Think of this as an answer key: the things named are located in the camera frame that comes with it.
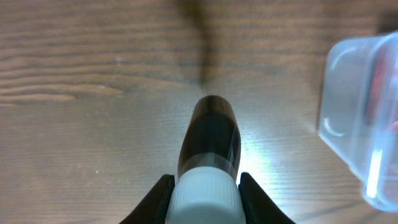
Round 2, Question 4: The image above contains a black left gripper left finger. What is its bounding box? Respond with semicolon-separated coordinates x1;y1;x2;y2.
120;174;175;224

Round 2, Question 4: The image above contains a clear plastic container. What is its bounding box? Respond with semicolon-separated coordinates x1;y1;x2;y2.
318;32;397;213

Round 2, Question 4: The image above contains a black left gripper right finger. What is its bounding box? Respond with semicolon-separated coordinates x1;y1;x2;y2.
238;172;295;224

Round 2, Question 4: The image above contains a red Panadol box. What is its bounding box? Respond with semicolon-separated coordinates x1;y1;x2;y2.
364;45;397;131

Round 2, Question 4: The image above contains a dark bottle white cap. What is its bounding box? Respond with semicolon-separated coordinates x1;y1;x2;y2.
165;95;246;224

